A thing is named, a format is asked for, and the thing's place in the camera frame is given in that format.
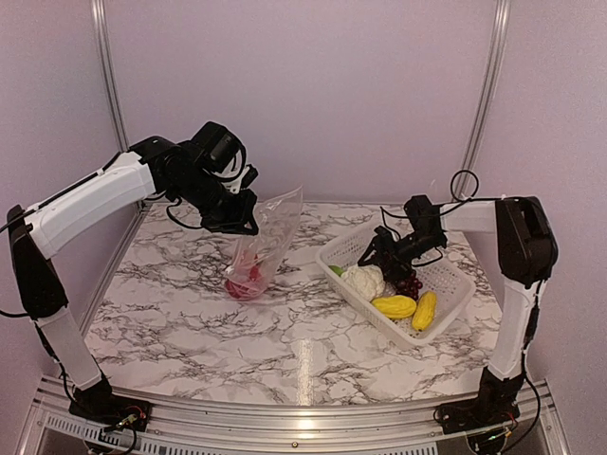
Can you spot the red toy bell pepper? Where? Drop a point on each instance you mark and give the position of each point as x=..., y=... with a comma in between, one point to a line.
x=251, y=288

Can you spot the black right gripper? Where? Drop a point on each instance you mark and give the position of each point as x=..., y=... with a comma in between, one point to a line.
x=400, y=268

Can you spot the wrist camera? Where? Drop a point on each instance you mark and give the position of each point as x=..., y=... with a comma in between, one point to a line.
x=383, y=235
x=242, y=180

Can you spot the aluminium front rail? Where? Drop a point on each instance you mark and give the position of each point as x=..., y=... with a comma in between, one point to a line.
x=188, y=426

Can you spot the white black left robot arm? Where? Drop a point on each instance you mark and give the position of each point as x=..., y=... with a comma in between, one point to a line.
x=210, y=171

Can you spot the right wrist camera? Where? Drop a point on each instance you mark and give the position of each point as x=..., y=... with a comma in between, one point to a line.
x=383, y=235

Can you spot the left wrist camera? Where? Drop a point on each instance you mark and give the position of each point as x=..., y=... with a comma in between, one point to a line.
x=242, y=180

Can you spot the right aluminium frame post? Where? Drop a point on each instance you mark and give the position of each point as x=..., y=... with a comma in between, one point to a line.
x=496, y=51

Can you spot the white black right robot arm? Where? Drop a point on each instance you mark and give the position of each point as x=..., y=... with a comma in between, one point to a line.
x=527, y=252

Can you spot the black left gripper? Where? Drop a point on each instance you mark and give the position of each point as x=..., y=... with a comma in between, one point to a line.
x=240, y=215

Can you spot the aluminium frame post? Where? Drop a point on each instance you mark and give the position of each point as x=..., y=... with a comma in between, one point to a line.
x=496, y=51
x=99, y=17

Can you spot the white toy cauliflower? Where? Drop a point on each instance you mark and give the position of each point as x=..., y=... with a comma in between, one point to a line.
x=367, y=281

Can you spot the clear zip top bag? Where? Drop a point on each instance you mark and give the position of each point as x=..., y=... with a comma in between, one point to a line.
x=278, y=219

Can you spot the left aluminium frame post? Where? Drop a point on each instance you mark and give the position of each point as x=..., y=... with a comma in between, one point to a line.
x=99, y=17

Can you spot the dark red toy grapes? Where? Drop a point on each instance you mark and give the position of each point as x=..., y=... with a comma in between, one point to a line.
x=407, y=285

